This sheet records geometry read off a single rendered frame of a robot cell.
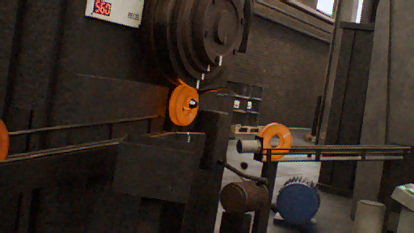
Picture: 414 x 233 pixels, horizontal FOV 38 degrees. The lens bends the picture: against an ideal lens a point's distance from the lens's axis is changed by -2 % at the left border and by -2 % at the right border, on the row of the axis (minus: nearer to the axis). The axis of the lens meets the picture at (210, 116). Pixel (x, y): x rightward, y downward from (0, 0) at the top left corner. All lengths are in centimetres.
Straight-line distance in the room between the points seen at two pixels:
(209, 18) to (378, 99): 288
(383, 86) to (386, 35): 39
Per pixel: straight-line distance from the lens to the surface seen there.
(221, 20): 221
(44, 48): 208
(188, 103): 227
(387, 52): 486
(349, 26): 645
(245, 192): 245
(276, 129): 266
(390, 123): 481
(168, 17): 211
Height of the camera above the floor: 90
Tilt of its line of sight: 3 degrees down
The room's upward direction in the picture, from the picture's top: 9 degrees clockwise
